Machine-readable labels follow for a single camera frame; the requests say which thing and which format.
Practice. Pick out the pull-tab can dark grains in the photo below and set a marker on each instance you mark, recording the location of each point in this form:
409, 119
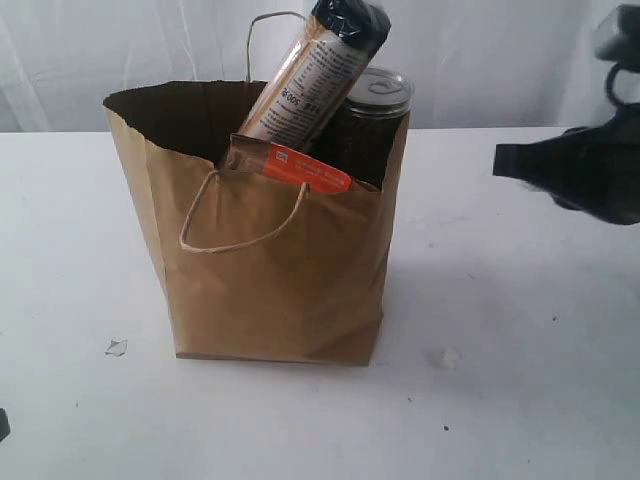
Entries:
358, 138

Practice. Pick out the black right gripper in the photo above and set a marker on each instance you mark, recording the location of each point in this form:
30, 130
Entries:
605, 182

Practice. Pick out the brown pouch with orange band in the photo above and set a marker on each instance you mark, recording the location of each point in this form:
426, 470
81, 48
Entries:
287, 165

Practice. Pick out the white lump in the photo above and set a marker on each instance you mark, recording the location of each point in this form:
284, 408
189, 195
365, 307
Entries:
445, 359

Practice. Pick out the small torn plastic scrap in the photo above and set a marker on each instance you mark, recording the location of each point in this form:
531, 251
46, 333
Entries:
117, 348

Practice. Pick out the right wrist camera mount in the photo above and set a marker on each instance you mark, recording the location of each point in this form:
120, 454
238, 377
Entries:
616, 40

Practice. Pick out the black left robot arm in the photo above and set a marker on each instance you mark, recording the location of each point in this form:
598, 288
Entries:
5, 428

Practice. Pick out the brown paper bag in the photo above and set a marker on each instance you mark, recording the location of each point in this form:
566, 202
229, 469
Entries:
251, 267

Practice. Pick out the long noodle package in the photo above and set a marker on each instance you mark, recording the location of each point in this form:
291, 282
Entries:
339, 40

